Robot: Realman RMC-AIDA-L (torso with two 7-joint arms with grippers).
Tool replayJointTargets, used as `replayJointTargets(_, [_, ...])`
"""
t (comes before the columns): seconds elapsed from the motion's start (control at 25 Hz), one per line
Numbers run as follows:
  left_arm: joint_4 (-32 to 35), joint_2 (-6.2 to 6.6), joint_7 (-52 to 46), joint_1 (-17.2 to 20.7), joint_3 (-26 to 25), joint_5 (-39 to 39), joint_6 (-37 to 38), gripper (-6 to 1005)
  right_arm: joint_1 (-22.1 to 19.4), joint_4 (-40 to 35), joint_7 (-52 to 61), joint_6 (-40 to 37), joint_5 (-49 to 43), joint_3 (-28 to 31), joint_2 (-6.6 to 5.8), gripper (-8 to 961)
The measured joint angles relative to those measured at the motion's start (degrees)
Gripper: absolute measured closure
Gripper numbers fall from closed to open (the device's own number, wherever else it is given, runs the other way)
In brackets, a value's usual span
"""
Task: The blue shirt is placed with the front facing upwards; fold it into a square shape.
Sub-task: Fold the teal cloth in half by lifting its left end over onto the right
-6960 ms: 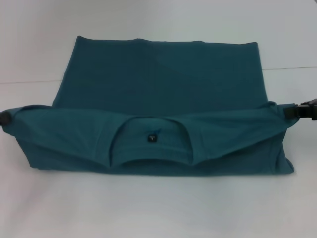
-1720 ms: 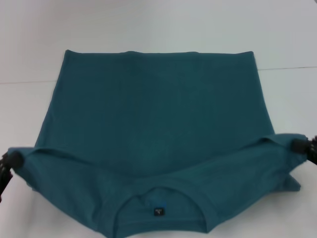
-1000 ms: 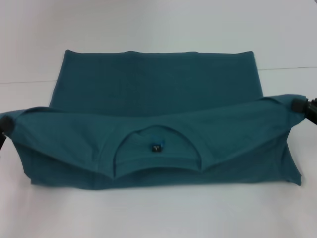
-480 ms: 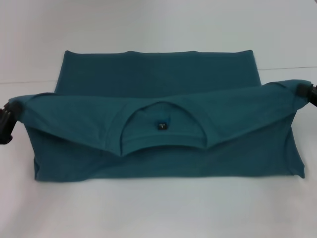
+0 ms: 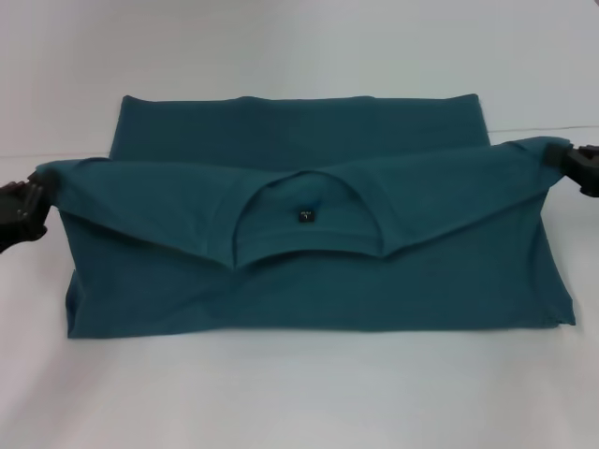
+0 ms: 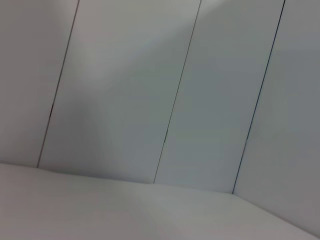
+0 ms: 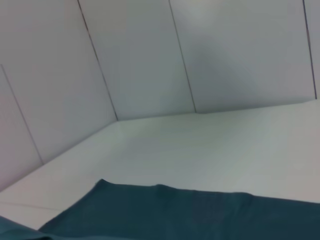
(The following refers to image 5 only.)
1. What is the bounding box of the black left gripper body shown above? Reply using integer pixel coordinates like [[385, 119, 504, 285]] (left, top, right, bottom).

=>
[[0, 180, 49, 254]]

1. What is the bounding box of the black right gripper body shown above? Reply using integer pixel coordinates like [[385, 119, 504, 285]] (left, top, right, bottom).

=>
[[561, 144, 599, 198]]

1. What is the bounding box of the teal t-shirt with FREE print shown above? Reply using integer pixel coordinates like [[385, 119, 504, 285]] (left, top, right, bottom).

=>
[[37, 93, 577, 340]]

